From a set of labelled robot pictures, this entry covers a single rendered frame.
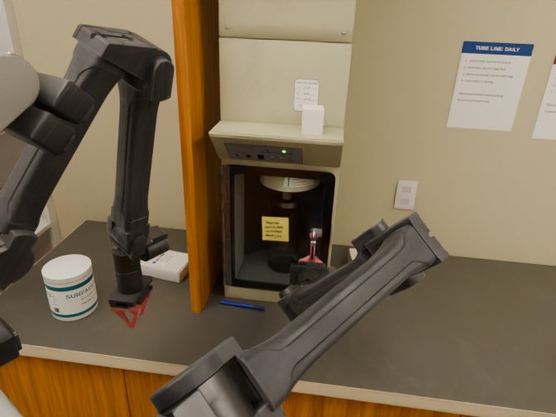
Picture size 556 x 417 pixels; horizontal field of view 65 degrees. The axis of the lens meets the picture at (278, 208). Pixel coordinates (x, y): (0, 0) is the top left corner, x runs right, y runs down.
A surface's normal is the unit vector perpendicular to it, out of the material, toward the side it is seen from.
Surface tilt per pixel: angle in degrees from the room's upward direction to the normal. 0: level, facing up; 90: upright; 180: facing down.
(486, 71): 90
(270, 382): 42
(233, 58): 90
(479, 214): 90
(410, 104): 90
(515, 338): 0
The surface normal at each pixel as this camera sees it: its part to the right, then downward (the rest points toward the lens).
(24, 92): 0.79, 0.29
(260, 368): 0.38, -0.41
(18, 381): -0.14, 0.43
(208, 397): 0.53, -0.50
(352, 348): 0.04, -0.90
